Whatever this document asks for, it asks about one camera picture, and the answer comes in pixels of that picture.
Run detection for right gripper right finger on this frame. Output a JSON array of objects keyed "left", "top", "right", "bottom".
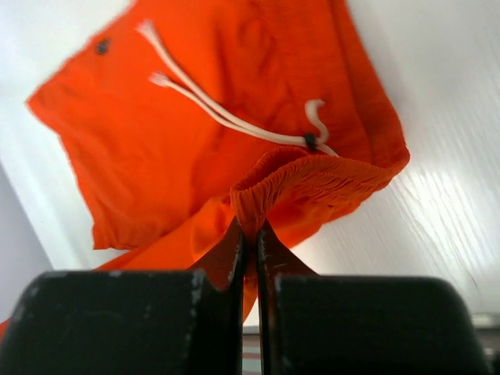
[{"left": 256, "top": 224, "right": 492, "bottom": 374}]

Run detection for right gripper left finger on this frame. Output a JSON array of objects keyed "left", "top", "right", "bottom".
[{"left": 1, "top": 221, "right": 245, "bottom": 374}]

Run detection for orange shorts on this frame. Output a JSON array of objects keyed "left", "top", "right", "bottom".
[{"left": 0, "top": 0, "right": 411, "bottom": 337}]

